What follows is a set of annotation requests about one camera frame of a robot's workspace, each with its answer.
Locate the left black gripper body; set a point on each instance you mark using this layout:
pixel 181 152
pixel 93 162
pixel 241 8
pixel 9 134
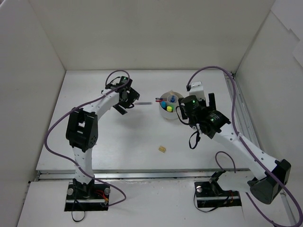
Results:
pixel 129 100

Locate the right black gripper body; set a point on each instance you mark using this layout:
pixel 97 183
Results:
pixel 203 103

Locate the clear glue bottle blue cap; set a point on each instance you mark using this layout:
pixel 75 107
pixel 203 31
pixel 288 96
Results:
pixel 172 99

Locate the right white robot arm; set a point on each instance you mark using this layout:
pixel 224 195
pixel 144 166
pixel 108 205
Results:
pixel 213 126

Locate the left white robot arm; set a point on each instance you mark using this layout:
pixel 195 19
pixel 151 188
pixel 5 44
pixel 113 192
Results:
pixel 82 128

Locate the dark pen in clear sleeve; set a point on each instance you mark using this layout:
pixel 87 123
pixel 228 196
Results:
pixel 143 103

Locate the white round divided organizer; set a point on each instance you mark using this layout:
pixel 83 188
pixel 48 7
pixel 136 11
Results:
pixel 168 103

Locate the small wooden clip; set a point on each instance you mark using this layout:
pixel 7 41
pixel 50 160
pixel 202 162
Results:
pixel 162 149

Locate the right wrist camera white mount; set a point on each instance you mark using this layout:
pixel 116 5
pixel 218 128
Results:
pixel 197 89

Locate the aluminium frame rail right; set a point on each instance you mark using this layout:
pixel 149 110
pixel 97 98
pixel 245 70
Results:
pixel 271 175

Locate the aluminium frame rail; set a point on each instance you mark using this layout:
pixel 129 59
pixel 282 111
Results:
pixel 271 175
pixel 133 175

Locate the aluminium frame rail front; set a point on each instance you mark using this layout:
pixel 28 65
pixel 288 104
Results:
pixel 133 175

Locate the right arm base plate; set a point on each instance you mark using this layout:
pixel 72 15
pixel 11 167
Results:
pixel 209 197

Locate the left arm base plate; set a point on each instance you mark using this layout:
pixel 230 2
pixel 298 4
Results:
pixel 96 200

